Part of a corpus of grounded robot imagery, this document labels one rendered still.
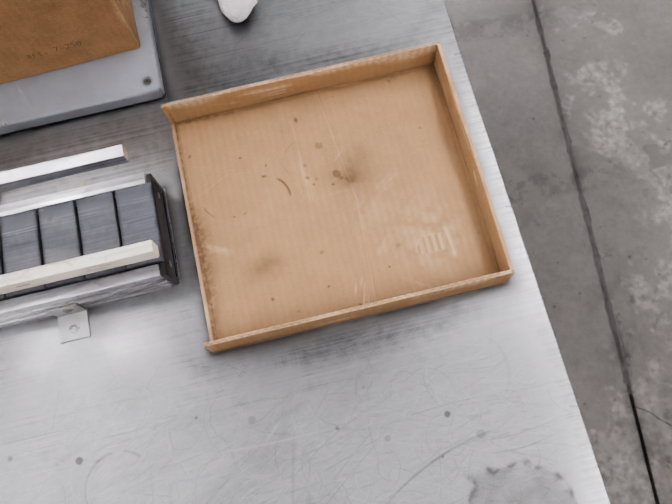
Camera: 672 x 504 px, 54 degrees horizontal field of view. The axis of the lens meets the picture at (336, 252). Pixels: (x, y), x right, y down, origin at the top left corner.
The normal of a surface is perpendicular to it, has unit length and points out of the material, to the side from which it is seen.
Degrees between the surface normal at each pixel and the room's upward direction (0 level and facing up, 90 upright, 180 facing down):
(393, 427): 0
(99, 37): 90
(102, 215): 0
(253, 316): 0
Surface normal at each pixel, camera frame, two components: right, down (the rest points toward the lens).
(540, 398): -0.04, -0.29
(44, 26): 0.26, 0.92
